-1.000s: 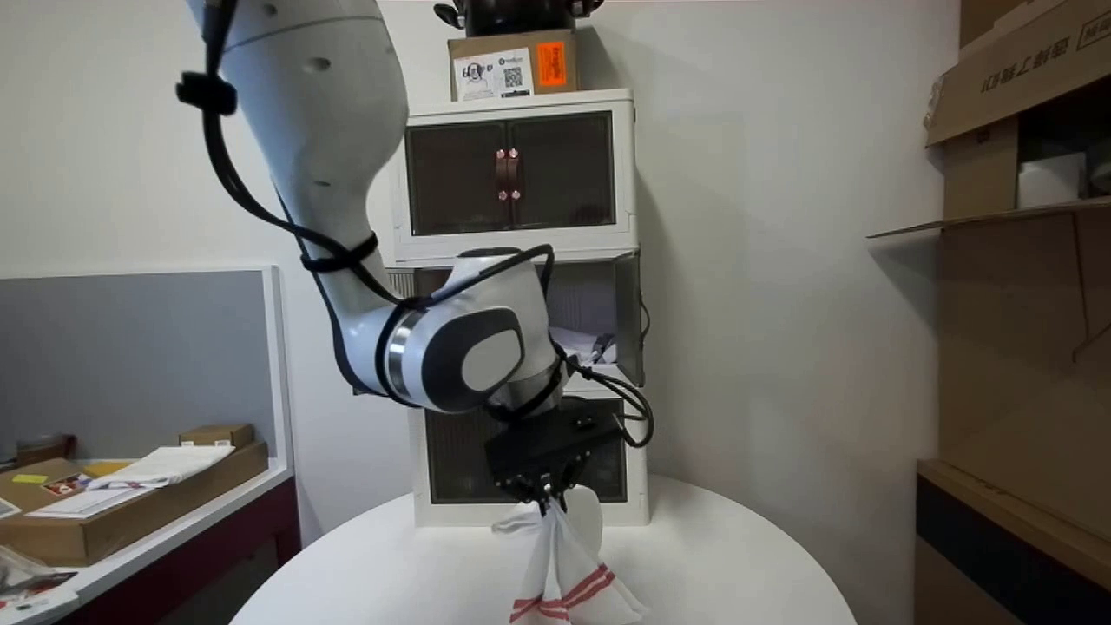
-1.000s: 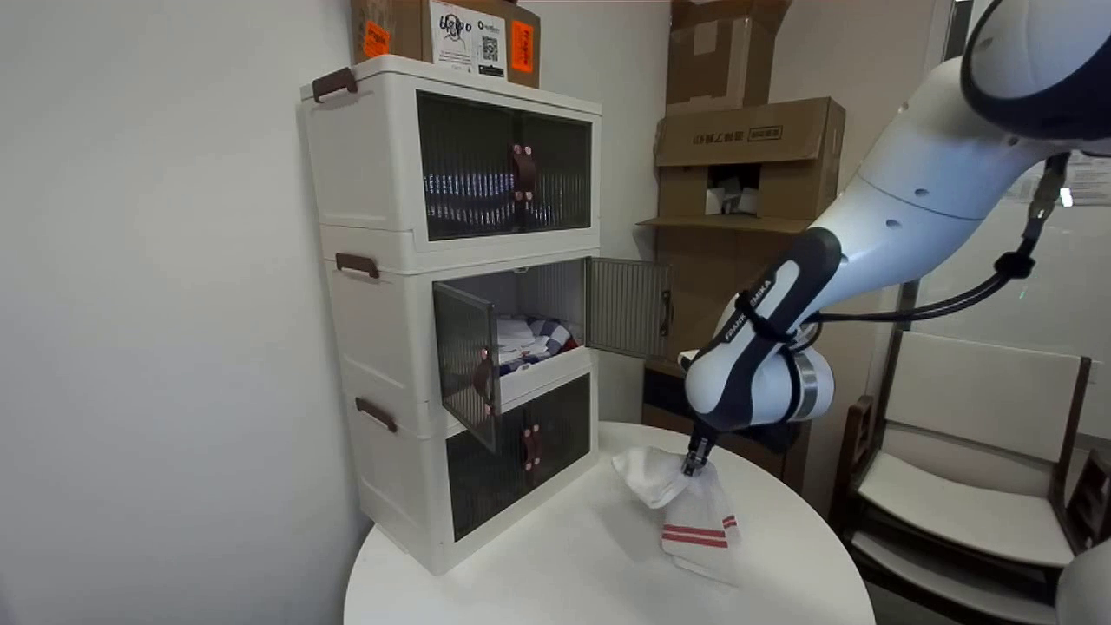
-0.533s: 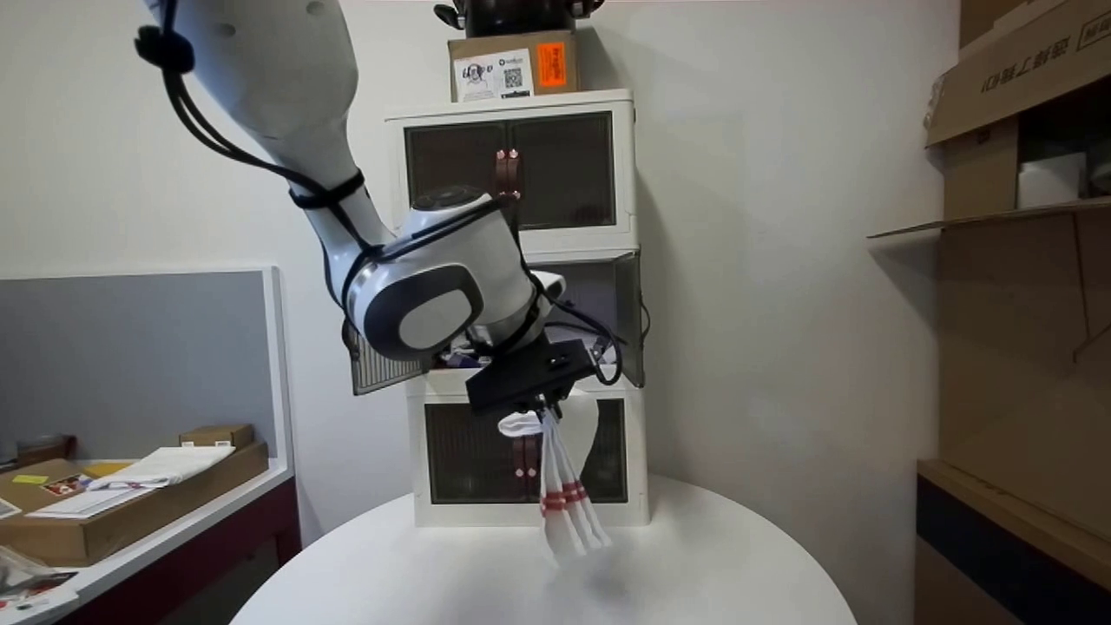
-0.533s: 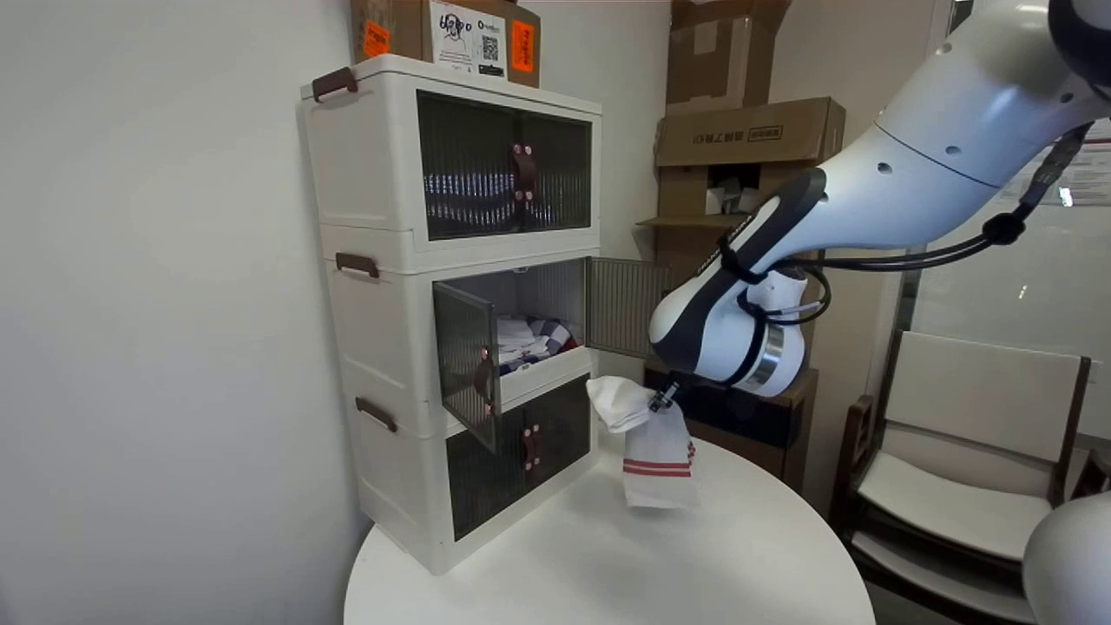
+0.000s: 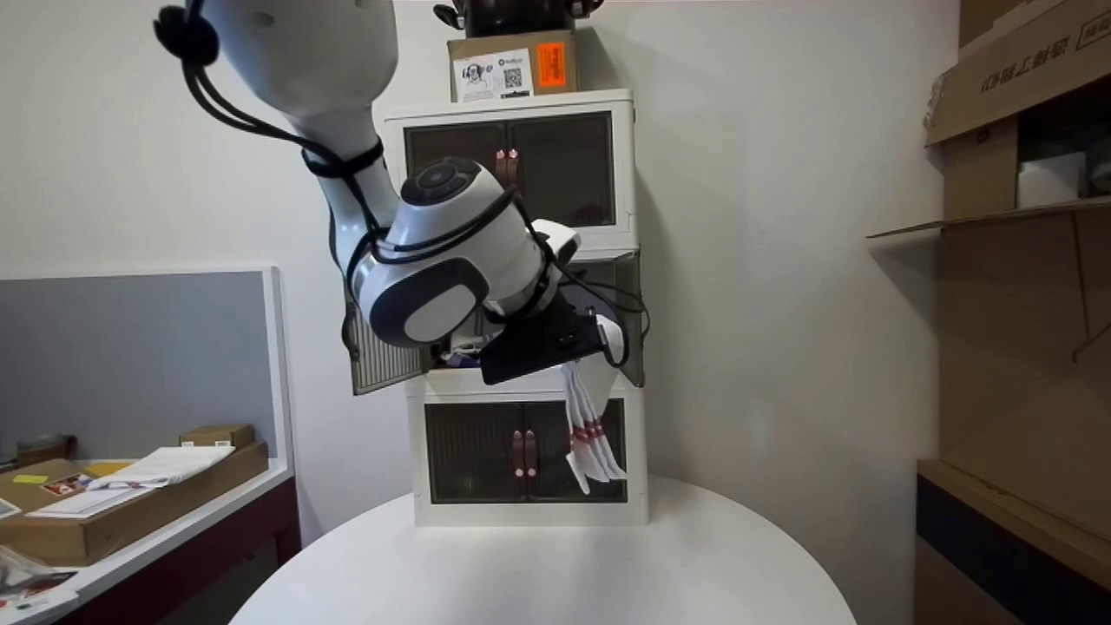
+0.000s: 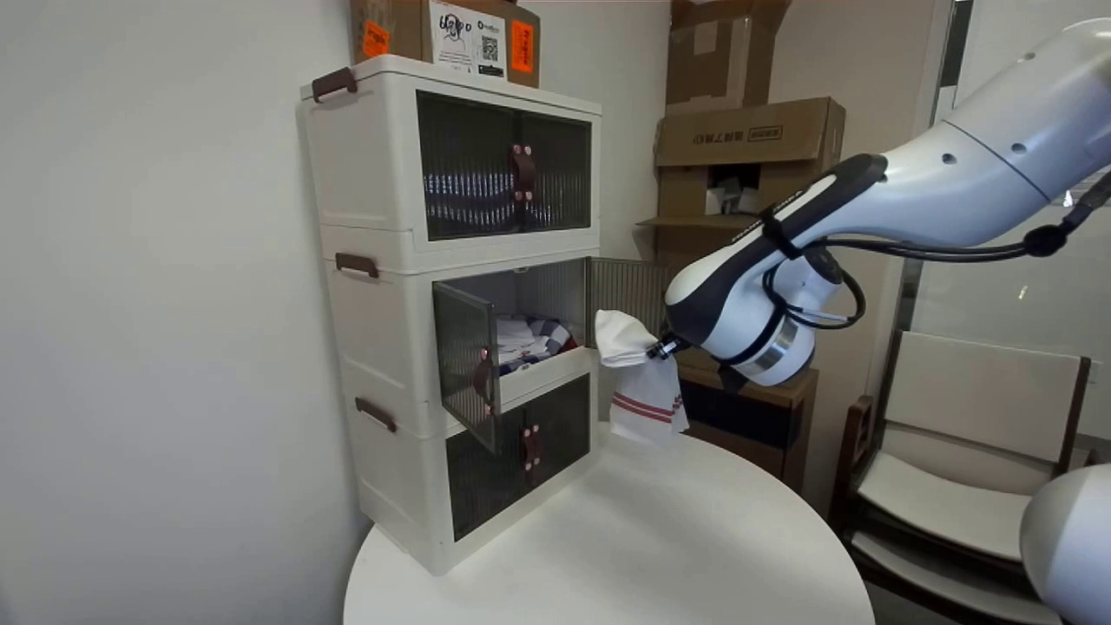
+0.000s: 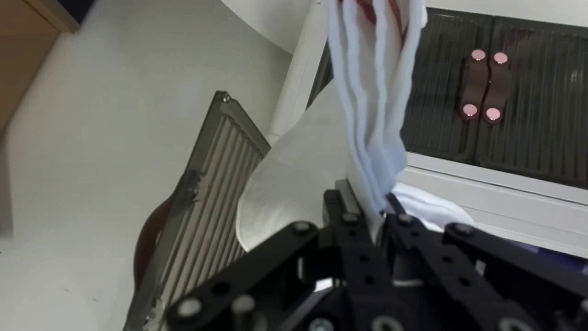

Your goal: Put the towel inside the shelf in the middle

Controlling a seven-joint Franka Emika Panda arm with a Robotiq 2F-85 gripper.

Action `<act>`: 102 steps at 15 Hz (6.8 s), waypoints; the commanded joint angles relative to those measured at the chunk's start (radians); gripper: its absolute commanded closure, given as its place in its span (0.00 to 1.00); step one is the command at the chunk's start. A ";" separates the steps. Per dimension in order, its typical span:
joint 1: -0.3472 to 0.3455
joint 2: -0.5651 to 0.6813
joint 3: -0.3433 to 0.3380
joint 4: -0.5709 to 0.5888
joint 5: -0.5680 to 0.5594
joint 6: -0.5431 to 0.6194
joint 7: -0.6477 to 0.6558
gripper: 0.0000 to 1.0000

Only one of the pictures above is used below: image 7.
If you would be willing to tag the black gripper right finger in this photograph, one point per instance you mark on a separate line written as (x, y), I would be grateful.
(424, 259)

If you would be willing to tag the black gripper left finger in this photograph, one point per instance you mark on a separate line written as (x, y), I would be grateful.
(352, 246)

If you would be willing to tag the white towel with red stripes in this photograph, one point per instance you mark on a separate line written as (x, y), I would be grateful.
(374, 93)

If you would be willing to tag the smoked ribbed cabinet door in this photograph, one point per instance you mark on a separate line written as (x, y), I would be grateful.
(209, 203)

